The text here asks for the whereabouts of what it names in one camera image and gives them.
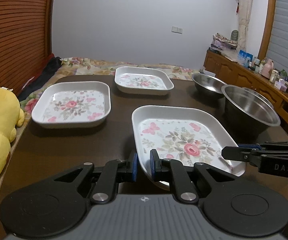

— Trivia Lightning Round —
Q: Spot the large steel bowl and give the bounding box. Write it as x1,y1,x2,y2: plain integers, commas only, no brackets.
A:
221,85,280,142

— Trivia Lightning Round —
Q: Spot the black garment on bed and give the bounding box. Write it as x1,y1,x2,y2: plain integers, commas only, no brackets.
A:
17,54,62,101

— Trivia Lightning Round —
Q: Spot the blue photo card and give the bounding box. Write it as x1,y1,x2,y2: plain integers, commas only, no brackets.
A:
237,50,253,68

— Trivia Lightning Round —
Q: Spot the floral bed quilt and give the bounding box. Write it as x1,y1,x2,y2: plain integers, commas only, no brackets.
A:
20,57,198,121

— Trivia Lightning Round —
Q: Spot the white wall switch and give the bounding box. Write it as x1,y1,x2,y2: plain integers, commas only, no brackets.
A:
171,26,183,34

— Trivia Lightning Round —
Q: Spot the small steel bowl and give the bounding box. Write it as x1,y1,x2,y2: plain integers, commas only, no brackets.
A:
191,73,227,99

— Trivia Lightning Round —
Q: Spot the wooden sideboard cabinet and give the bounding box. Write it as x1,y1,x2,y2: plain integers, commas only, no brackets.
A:
204,50,288,129

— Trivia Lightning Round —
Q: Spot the pink kettle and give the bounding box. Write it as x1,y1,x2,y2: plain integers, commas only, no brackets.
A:
261,59,274,79

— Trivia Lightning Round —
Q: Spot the wooden slatted headboard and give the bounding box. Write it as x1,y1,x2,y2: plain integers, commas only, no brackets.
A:
0,0,53,95

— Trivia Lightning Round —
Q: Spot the folded floral cloth pile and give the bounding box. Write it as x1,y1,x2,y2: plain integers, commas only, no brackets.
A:
211,33,237,50

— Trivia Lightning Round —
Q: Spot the purple tissue box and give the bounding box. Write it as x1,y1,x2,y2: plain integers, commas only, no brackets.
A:
274,79,287,92

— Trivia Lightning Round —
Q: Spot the white jar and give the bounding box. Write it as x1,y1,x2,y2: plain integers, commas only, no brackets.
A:
269,69,279,83

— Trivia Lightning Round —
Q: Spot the cream curtain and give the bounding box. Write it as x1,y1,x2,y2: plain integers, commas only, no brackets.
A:
237,0,253,51

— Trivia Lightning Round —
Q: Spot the floral white tray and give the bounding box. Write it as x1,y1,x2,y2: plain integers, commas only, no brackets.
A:
132,105,246,178
32,81,111,129
115,66,174,96

